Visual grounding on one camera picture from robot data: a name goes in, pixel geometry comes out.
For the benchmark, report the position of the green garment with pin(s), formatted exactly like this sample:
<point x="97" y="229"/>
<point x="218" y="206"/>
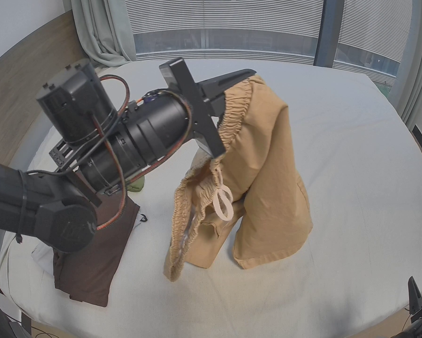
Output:
<point x="137" y="187"/>

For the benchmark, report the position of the white garment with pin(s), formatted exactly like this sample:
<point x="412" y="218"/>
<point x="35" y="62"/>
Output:
<point x="43" y="259"/>

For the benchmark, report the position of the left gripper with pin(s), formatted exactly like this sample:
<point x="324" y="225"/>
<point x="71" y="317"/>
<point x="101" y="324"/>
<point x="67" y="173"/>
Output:
<point x="161" y="125"/>

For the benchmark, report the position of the window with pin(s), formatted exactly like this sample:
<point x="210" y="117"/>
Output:
<point x="232" y="19"/>

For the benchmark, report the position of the grey-green curtain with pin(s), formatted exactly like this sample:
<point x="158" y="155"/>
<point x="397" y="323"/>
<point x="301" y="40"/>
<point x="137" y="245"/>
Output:
<point x="98" y="19"/>
<point x="418" y="48"/>

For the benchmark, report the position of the tan shorts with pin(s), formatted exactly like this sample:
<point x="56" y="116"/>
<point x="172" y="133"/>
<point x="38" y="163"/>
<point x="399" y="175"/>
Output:
<point x="267" y="171"/>

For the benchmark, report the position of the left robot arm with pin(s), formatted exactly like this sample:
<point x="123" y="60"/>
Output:
<point x="56" y="220"/>

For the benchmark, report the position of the brown garment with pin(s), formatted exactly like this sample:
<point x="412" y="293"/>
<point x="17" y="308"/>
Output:
<point x="91" y="269"/>

